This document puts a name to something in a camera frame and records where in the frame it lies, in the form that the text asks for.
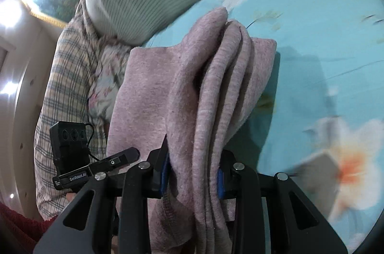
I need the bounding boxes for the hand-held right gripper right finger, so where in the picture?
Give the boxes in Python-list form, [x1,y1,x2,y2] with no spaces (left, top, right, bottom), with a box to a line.
[217,150,349,254]

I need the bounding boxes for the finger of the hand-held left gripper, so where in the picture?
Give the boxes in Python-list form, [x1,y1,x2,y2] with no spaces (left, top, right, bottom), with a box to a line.
[89,147,140,176]

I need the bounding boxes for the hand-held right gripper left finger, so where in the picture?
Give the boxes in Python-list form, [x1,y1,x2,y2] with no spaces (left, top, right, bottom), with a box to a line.
[33,134,172,254]

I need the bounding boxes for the pink knit sweater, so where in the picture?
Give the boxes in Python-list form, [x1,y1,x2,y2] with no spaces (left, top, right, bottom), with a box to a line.
[106,6,278,254]

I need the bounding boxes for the plaid blanket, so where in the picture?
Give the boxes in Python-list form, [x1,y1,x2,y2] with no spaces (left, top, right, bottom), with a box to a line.
[33,0,132,221]

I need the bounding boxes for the pink floral frilled pillow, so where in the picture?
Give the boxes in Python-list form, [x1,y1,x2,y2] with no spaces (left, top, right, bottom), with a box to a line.
[87,35,133,129]

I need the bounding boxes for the blue floral bedsheet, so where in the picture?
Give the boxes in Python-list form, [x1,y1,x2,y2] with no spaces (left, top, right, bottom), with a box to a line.
[144,0,384,254]

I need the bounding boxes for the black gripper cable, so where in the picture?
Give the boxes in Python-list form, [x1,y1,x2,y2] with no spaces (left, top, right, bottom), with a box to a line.
[85,123,101,163]

